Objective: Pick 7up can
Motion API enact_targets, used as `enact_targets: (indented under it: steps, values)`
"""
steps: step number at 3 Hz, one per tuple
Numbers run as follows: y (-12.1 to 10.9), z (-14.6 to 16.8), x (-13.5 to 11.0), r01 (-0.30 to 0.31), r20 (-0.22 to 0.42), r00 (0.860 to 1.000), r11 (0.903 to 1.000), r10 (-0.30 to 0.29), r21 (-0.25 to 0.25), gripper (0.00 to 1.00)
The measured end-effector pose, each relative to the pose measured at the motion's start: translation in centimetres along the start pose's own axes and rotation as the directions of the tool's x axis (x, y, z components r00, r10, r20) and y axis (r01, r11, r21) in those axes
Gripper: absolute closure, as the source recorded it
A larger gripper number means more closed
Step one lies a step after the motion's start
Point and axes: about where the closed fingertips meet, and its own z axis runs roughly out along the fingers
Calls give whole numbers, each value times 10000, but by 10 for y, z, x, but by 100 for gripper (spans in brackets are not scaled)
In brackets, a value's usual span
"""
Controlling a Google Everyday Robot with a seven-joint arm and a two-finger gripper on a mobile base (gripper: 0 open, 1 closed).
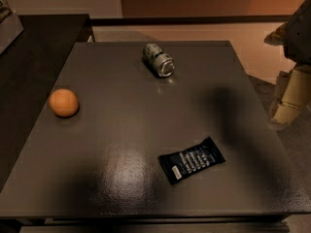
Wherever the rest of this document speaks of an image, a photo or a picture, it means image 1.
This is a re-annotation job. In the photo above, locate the orange fruit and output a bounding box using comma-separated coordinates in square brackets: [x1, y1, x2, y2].
[49, 89, 79, 117]

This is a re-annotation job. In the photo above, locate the grey box on side table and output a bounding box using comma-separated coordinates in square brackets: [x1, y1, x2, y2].
[0, 0, 23, 54]

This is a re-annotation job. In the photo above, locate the black snack bar wrapper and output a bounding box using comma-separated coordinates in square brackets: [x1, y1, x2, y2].
[157, 137, 225, 185]

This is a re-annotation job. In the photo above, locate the silver green 7up can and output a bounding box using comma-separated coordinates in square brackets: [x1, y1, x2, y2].
[143, 43, 175, 78]

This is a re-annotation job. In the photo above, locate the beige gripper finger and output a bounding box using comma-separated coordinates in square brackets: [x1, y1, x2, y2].
[264, 22, 288, 46]
[268, 64, 311, 126]

